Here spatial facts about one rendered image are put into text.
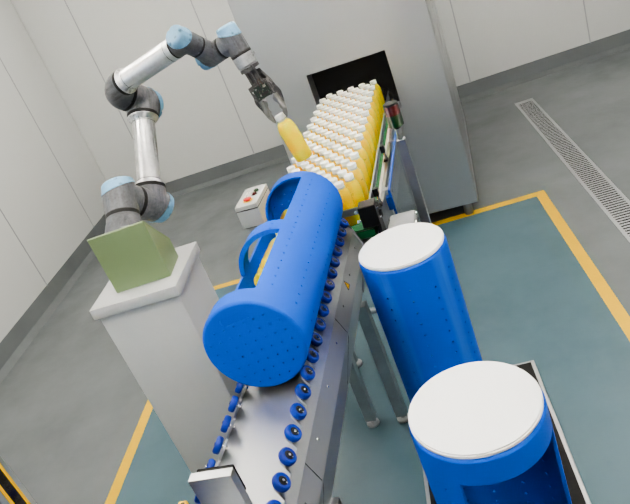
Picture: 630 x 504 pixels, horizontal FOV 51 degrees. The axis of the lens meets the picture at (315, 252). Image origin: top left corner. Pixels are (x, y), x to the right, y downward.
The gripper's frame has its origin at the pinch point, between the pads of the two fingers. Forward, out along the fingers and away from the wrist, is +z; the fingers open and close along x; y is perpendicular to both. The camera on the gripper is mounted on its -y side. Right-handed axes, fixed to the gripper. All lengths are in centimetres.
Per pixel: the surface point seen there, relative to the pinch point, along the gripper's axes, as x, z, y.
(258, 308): -17, 32, 83
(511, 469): 23, 68, 130
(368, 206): 10.3, 46.7, -7.8
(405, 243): 19, 50, 39
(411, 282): 16, 58, 52
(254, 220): -35, 33, -25
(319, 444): -20, 67, 96
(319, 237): -3, 35, 38
